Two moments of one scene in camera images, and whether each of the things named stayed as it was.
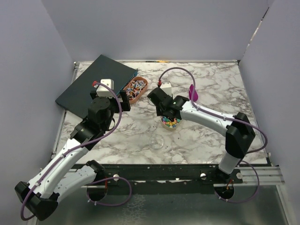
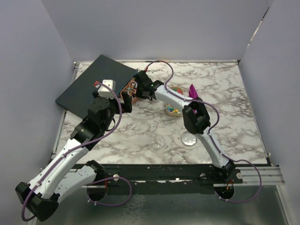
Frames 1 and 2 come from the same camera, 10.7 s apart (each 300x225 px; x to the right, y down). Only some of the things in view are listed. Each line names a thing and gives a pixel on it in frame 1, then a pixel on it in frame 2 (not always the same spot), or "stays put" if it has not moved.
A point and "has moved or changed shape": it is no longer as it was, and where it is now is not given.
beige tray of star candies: [167, 124] has moved or changed shape
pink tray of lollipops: [135, 87] stays put
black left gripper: [125, 100] stays put
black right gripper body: [160, 112] -> [139, 93]
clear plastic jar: [156, 141] stays put
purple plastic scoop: [195, 94] stays put
